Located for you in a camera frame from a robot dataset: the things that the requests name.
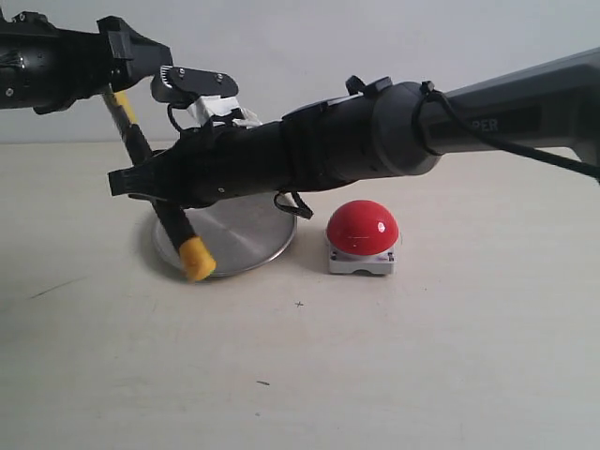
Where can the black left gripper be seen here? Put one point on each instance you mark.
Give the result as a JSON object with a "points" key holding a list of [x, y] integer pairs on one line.
{"points": [[85, 63]]}

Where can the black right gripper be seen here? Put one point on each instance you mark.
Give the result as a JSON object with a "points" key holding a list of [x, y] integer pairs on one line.
{"points": [[208, 167]]}

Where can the yellow black claw hammer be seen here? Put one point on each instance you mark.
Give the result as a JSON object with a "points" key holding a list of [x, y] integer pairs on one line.
{"points": [[197, 261]]}

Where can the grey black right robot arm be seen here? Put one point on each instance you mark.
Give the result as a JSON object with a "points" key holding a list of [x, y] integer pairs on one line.
{"points": [[549, 113]]}

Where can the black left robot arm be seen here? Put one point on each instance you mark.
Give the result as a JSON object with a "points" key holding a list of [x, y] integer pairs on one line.
{"points": [[47, 69]]}

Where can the red dome push button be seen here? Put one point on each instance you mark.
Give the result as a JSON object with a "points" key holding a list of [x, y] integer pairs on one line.
{"points": [[361, 237]]}

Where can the round steel plate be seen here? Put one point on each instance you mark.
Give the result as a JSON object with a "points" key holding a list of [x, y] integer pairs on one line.
{"points": [[241, 234]]}

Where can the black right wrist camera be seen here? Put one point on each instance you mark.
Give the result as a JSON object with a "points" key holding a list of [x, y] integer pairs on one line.
{"points": [[182, 86]]}

